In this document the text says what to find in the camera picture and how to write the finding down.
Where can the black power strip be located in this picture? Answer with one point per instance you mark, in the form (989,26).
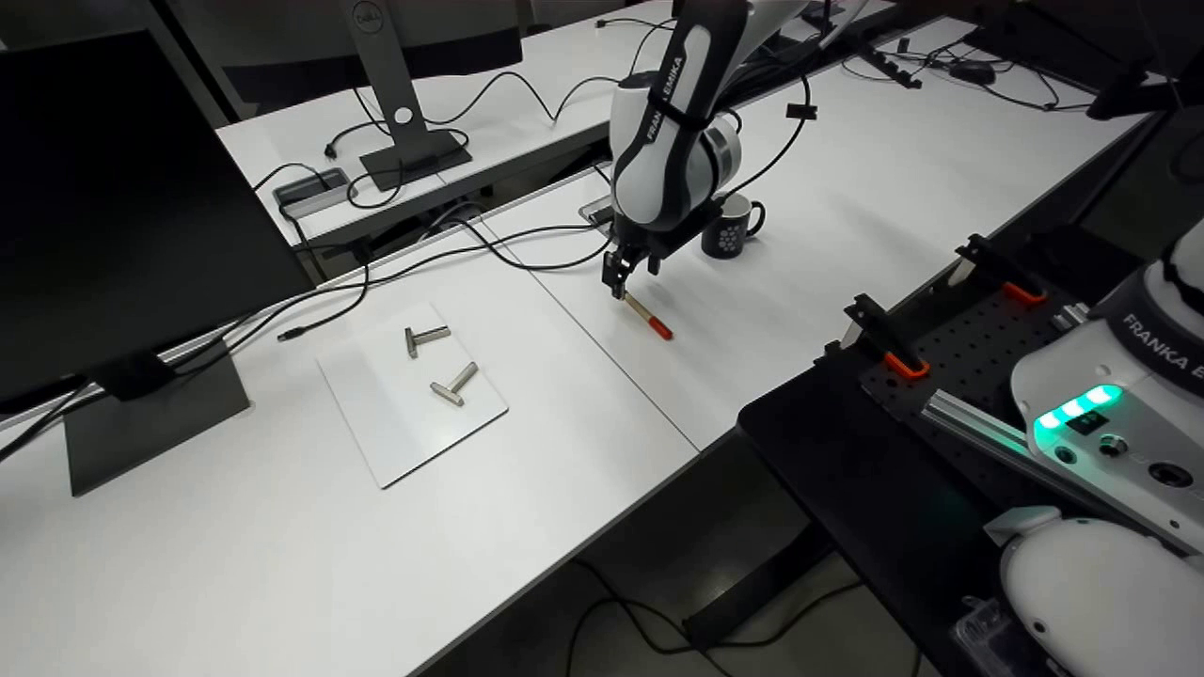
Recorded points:
(283,171)
(893,61)

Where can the large black computer monitor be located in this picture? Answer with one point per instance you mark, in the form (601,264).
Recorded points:
(127,212)

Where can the tan marker with red cap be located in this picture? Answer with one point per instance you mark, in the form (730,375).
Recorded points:
(651,323)

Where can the grey metal bolt piece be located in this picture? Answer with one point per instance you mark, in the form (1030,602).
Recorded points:
(454,382)

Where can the aluminium rail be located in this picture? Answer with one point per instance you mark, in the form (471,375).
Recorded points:
(981,419)

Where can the black stand foot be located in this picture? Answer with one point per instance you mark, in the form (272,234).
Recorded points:
(1131,101)

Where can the black mug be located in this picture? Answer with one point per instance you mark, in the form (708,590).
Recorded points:
(742,226)

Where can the white rectangular board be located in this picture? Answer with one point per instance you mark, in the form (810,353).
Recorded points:
(401,427)

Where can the monitor with silver stand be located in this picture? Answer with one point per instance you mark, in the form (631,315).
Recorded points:
(392,77)

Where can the black power adapter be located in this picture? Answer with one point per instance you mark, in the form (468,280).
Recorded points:
(973,68)

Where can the dark table foot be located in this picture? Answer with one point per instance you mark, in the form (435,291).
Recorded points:
(754,583)

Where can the small black tape piece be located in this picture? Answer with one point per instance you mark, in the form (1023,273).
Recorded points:
(801,116)

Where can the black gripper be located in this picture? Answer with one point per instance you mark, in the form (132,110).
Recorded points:
(639,247)

